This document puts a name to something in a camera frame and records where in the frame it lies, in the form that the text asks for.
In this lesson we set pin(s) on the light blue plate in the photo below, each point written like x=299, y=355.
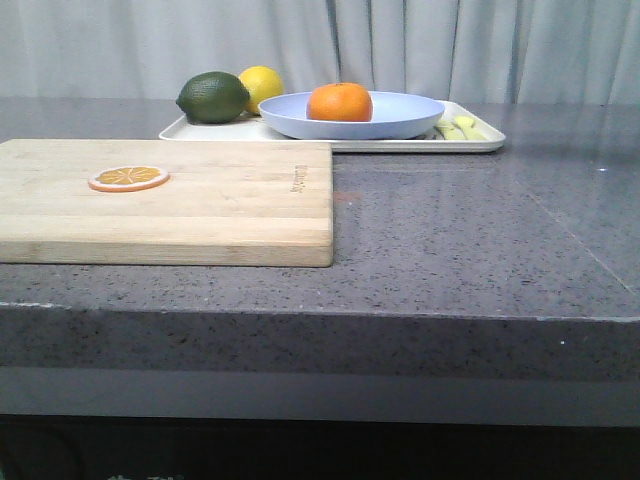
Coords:
x=396, y=116

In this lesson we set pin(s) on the yellow lemon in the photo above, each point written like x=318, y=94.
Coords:
x=262, y=83

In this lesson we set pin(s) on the wooden cutting board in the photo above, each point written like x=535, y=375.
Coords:
x=225, y=203

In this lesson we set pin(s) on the yellow-green fruit slice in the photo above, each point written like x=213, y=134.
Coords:
x=449, y=131

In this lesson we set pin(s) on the yellow fruit wedge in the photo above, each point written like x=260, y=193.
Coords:
x=467, y=125

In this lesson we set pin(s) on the grey curtain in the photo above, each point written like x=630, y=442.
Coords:
x=469, y=51

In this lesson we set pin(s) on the green lime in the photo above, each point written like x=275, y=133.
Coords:
x=214, y=97

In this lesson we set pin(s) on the orange slice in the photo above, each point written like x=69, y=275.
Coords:
x=129, y=178

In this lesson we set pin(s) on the cream white tray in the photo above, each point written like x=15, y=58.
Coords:
x=253, y=129

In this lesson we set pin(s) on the whole orange fruit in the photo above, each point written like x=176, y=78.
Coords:
x=345, y=101

